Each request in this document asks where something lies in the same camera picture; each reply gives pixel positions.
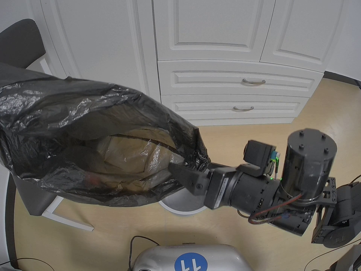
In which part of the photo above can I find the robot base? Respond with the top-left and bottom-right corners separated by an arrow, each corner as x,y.
133,243 -> 253,271

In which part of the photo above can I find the white trash bin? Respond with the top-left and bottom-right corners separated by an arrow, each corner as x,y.
158,192 -> 208,215

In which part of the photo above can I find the black cable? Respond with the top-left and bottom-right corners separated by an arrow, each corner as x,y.
128,235 -> 161,271
307,246 -> 353,271
0,257 -> 55,271

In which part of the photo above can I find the black plastic bag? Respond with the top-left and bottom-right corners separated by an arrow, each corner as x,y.
0,62 -> 212,208

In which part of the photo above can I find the white wardrobe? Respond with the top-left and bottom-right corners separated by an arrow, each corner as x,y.
27,0 -> 347,127

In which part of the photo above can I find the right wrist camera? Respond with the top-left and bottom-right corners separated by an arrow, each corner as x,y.
236,140 -> 281,181

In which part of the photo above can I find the grey cushioned white chair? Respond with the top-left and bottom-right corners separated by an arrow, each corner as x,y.
0,19 -> 95,232

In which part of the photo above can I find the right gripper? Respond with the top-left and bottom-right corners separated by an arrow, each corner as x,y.
168,163 -> 282,214

